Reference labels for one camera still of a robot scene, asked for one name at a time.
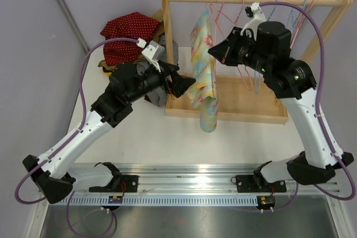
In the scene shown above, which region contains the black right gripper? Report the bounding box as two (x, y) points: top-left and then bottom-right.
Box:
(209, 27), (271, 76)

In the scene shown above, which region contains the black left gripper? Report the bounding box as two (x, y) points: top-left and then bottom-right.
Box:
(126, 59), (195, 104)

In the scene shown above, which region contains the grey skirt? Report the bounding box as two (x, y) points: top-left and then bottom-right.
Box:
(135, 34), (179, 106)

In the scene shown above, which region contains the pastel floral skirt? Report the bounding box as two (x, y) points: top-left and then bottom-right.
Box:
(186, 8), (219, 133)

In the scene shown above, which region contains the pink wire hanger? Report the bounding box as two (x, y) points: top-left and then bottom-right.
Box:
(206, 0), (232, 63)
(214, 0), (253, 91)
(290, 0), (316, 49)

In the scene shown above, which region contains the red black plaid skirt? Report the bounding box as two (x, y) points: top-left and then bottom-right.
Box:
(144, 95), (151, 103)

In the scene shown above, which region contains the blue wire hanger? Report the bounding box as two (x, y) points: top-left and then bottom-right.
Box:
(287, 0), (308, 32)
(254, 6), (276, 94)

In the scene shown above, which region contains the tan brown skirt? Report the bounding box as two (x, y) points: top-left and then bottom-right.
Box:
(98, 8), (166, 76)

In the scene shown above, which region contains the red white polka-dot skirt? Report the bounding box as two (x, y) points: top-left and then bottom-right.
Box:
(100, 11), (161, 66)

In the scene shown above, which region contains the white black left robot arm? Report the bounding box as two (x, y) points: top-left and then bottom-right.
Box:
(23, 61), (196, 204)

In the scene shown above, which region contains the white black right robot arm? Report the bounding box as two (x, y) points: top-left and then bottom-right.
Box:
(208, 21), (354, 191)

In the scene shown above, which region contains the wooden clothes rack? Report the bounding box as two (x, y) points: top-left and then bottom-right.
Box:
(162, 0), (355, 124)

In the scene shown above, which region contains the yellow plastic tray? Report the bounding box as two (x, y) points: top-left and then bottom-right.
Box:
(103, 72), (112, 77)

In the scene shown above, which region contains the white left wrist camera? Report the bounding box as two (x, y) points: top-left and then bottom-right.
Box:
(137, 38), (165, 72)

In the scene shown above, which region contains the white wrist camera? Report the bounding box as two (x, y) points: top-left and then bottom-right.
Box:
(137, 38), (165, 72)
(240, 2), (267, 38)

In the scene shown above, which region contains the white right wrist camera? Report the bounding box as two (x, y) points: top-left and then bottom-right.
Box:
(240, 2), (267, 38)

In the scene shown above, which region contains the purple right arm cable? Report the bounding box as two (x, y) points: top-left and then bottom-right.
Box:
(259, 1), (357, 211)

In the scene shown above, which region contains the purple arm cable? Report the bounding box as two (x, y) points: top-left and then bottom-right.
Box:
(259, 1), (357, 211)
(14, 37), (146, 235)

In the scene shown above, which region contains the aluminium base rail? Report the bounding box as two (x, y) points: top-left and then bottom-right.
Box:
(38, 162), (342, 207)

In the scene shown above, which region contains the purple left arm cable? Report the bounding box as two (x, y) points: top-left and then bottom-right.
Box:
(14, 37), (146, 235)

